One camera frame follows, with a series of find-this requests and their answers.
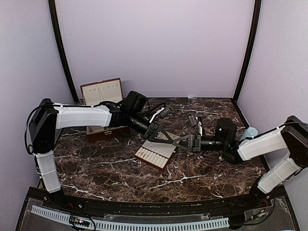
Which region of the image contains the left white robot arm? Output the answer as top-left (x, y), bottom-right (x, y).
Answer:
top-left (24, 91), bottom-right (173, 210)

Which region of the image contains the light blue plastic cup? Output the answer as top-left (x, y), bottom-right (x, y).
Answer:
top-left (241, 127), bottom-right (258, 140)

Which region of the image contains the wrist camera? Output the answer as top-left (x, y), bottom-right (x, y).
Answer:
top-left (187, 113), bottom-right (204, 136)
top-left (150, 107), bottom-right (173, 123)

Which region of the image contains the black frame post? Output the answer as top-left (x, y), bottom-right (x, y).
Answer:
top-left (48, 0), bottom-right (79, 103)
top-left (232, 0), bottom-right (262, 103)

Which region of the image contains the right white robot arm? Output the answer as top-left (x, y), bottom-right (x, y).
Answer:
top-left (173, 115), bottom-right (308, 209)

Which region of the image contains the white slotted cable duct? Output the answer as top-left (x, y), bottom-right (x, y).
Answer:
top-left (31, 205), bottom-right (230, 231)

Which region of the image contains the left black frame post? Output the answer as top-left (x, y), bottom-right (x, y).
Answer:
top-left (48, 0), bottom-right (79, 103)

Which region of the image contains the beige jewelry tray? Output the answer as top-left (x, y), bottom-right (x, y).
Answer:
top-left (134, 140), bottom-right (176, 171)

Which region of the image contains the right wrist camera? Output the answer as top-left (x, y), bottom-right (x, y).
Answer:
top-left (187, 113), bottom-right (204, 136)

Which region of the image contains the wooden jewelry box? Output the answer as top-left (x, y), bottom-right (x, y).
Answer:
top-left (80, 77), bottom-right (132, 143)

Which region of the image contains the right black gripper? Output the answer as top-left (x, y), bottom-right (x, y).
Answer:
top-left (172, 134), bottom-right (228, 154)

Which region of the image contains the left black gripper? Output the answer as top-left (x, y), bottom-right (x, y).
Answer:
top-left (128, 111), bottom-right (173, 144)

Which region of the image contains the black front rail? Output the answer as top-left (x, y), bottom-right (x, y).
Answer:
top-left (26, 187), bottom-right (282, 217)

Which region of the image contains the right black frame post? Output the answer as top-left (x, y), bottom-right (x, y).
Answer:
top-left (232, 0), bottom-right (262, 103)

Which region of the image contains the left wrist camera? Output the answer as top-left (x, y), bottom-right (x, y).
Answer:
top-left (150, 107), bottom-right (173, 123)

